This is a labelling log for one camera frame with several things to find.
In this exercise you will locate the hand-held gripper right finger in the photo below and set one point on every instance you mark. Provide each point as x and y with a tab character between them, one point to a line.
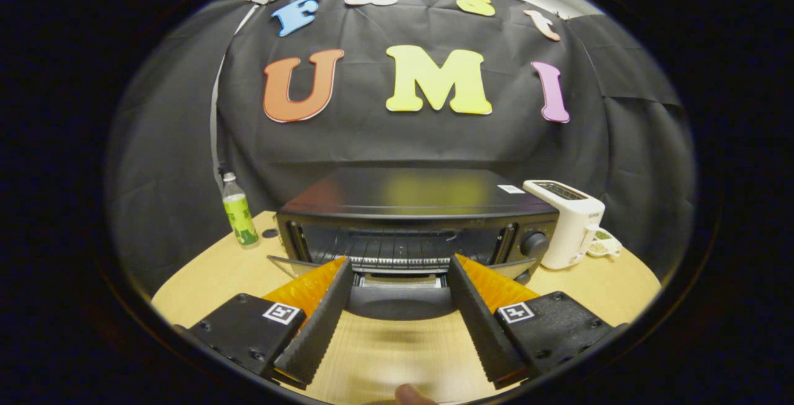
487	330

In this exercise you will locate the black backdrop cloth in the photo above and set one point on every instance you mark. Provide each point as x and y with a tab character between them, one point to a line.
173	144

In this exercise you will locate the white toaster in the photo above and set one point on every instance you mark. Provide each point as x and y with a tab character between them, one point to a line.
567	231

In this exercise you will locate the black toaster oven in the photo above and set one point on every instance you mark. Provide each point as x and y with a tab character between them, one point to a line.
422	194

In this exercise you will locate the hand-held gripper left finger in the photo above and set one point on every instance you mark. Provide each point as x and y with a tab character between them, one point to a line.
316	330

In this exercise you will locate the white divided snack dish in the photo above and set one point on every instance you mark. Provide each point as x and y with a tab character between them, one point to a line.
605	247

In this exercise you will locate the green label water bottle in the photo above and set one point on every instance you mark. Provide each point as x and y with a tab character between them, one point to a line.
240	219

